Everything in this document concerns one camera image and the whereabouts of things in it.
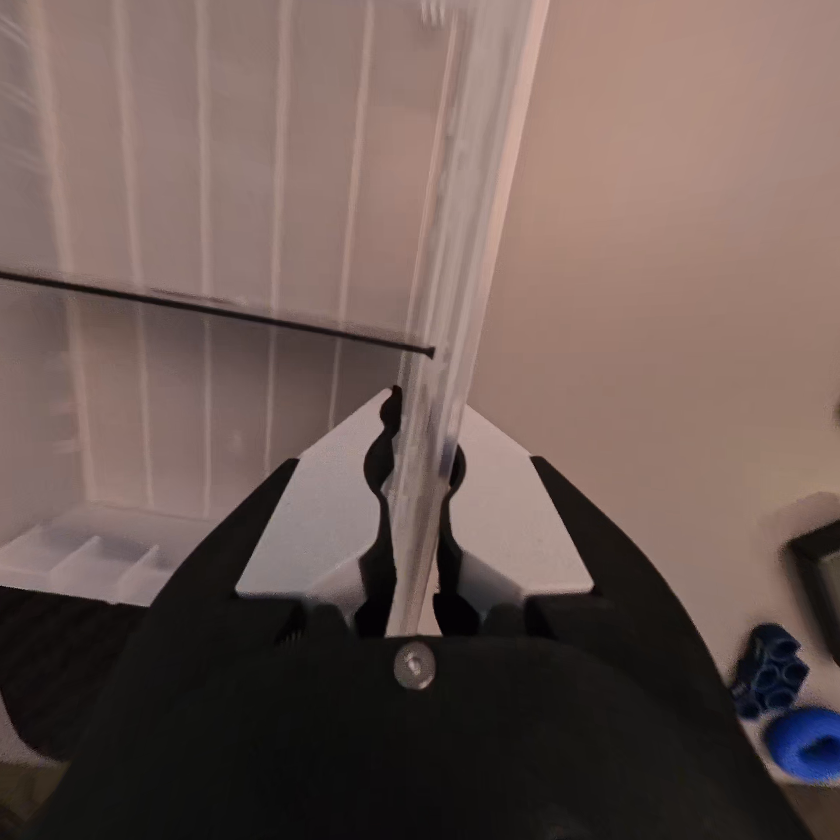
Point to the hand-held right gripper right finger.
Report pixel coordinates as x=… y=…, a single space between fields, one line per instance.
x=518 y=525

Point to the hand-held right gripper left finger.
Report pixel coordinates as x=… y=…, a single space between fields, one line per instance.
x=315 y=525

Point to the clear plastic bin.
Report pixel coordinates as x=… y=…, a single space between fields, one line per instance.
x=229 y=164

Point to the blue tube block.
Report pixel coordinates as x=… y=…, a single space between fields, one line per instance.
x=771 y=669

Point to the blue foam roll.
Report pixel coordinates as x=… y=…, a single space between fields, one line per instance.
x=800 y=748

